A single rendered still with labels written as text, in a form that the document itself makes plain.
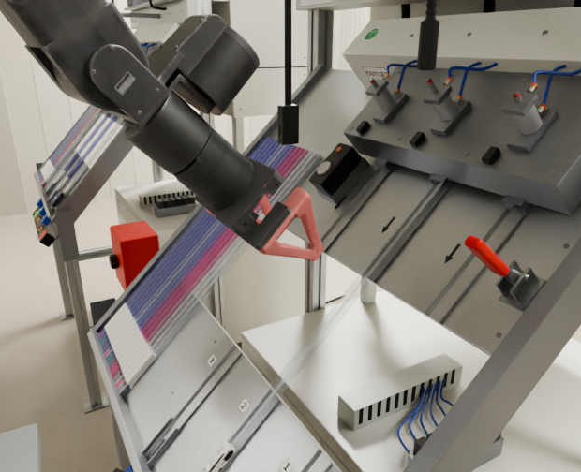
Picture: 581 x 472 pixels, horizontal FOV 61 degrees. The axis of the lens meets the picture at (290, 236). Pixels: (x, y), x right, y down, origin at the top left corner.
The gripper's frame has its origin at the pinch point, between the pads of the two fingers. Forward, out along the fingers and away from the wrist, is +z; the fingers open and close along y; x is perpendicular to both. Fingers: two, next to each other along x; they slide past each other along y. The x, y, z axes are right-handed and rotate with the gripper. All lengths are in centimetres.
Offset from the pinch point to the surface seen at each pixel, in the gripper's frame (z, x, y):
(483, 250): 4.3, -8.3, -17.3
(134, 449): 10.4, 34.7, 12.5
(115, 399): 10.2, 34.8, 24.1
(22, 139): 22, 48, 396
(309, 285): 50, 2, 51
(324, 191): 11.1, -9.5, 15.8
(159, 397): 12.6, 29.4, 18.6
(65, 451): 55, 94, 102
